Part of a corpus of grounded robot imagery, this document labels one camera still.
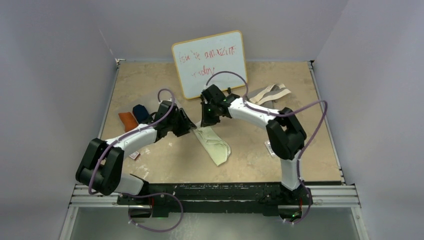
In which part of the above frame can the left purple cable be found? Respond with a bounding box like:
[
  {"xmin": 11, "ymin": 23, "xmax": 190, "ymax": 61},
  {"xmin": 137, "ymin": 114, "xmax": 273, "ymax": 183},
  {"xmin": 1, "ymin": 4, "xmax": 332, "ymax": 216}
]
[{"xmin": 87, "ymin": 88, "xmax": 184, "ymax": 233}]

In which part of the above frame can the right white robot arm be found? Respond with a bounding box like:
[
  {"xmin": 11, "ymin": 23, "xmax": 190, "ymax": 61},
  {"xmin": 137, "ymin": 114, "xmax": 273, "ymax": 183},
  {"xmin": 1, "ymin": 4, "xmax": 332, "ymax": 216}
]
[{"xmin": 200, "ymin": 84, "xmax": 307, "ymax": 204}]

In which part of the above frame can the orange rolled underwear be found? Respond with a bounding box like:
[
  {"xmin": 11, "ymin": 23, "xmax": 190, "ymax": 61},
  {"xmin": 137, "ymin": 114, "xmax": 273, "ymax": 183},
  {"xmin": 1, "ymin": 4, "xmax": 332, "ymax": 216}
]
[{"xmin": 118, "ymin": 112, "xmax": 139, "ymax": 133}]

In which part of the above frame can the clear plastic packaging bag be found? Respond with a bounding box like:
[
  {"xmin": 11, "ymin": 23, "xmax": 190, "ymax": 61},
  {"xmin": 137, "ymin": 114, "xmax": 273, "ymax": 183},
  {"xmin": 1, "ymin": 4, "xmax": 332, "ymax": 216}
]
[{"xmin": 264, "ymin": 141, "xmax": 276, "ymax": 157}]

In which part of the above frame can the pale yellow underwear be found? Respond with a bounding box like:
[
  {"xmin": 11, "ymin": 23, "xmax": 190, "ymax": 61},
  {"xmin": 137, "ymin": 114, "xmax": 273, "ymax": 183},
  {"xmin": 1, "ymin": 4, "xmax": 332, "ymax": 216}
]
[{"xmin": 193, "ymin": 121, "xmax": 232, "ymax": 167}]

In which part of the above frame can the purple cable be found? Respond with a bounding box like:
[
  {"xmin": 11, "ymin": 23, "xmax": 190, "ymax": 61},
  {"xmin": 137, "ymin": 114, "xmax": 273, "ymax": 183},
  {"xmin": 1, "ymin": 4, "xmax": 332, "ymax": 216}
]
[
  {"xmin": 87, "ymin": 88, "xmax": 184, "ymax": 233},
  {"xmin": 204, "ymin": 70, "xmax": 329, "ymax": 226}
]

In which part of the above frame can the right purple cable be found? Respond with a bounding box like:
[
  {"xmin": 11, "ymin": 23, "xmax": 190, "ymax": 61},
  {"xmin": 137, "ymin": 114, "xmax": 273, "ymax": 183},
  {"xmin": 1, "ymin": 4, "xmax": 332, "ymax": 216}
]
[{"xmin": 204, "ymin": 70, "xmax": 329, "ymax": 226}]

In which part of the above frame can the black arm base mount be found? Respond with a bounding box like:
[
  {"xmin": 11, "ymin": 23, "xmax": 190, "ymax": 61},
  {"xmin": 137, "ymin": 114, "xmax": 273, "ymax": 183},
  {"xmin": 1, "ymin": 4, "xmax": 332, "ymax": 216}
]
[{"xmin": 117, "ymin": 182, "xmax": 313, "ymax": 222}]

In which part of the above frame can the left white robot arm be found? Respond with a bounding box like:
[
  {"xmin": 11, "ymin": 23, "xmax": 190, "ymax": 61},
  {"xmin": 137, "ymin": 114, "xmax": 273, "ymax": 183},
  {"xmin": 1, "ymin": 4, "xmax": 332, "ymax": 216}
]
[{"xmin": 75, "ymin": 100, "xmax": 196, "ymax": 205}]

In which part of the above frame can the whiteboard with yellow frame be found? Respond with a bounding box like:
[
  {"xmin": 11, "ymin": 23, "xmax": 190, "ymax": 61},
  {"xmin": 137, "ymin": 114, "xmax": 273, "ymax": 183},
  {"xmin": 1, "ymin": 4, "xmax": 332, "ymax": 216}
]
[{"xmin": 171, "ymin": 30, "xmax": 248, "ymax": 100}]

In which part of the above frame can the clear plastic divided tray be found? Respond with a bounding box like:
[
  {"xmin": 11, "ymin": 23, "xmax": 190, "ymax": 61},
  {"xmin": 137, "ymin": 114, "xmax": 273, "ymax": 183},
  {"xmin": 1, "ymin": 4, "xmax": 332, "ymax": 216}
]
[{"xmin": 139, "ymin": 86, "xmax": 173, "ymax": 114}]

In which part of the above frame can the navy rolled underwear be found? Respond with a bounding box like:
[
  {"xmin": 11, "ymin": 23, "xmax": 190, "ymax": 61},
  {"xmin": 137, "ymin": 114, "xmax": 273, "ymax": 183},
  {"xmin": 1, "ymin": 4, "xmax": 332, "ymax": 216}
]
[{"xmin": 132, "ymin": 104, "xmax": 150, "ymax": 124}]

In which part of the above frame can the grey underwear with beige band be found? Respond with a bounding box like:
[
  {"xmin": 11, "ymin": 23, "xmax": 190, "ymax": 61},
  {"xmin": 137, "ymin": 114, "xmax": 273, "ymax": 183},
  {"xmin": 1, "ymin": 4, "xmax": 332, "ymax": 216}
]
[{"xmin": 246, "ymin": 83, "xmax": 291, "ymax": 109}]

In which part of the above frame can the small red white tag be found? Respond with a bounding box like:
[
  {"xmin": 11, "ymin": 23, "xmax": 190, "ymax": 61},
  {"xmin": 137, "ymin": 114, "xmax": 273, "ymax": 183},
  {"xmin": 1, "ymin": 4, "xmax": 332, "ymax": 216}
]
[{"xmin": 128, "ymin": 151, "xmax": 140, "ymax": 161}]

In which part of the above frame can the aluminium frame rail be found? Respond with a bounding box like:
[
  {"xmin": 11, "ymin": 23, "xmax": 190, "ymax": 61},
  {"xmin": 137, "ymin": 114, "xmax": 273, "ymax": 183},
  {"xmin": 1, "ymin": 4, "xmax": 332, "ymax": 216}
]
[{"xmin": 59, "ymin": 182, "xmax": 369, "ymax": 240}]

